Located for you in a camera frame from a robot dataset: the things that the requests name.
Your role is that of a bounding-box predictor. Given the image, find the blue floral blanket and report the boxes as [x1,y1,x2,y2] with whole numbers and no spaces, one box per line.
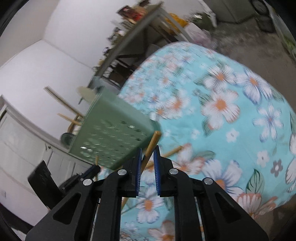
[118,42,296,241]

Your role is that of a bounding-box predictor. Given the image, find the black rice cooker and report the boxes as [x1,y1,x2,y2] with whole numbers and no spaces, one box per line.
[252,0,277,32]

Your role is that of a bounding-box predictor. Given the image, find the white door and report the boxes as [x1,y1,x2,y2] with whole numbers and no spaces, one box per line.
[0,95,93,209]

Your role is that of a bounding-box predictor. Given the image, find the beige plastic soup spoon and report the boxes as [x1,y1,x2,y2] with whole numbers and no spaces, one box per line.
[79,86,97,104]

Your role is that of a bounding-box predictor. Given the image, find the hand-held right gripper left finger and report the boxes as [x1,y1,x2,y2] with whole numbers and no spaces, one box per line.
[25,148,142,241]

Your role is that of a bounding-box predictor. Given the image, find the green plastic utensil holder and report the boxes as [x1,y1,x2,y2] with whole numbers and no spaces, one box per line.
[68,77,162,171]

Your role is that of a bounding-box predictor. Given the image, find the grey wooden table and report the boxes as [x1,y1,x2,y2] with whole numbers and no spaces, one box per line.
[92,1,185,77]

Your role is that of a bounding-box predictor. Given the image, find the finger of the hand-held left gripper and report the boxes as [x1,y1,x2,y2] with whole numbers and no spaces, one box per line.
[80,164,101,183]

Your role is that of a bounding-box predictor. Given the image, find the clear bag with greens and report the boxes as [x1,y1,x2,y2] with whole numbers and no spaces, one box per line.
[269,9,296,57]

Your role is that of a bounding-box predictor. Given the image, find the silver fridge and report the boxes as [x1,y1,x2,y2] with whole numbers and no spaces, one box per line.
[206,0,257,24]

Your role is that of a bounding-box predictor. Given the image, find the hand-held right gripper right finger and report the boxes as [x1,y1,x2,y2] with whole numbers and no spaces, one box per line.
[154,146,269,241]

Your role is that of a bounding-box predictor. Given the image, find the metal spoon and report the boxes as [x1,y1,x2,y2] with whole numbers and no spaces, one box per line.
[61,132,75,149]

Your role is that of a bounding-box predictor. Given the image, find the yellow plastic bag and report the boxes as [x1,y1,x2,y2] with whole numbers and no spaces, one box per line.
[169,13,188,28]

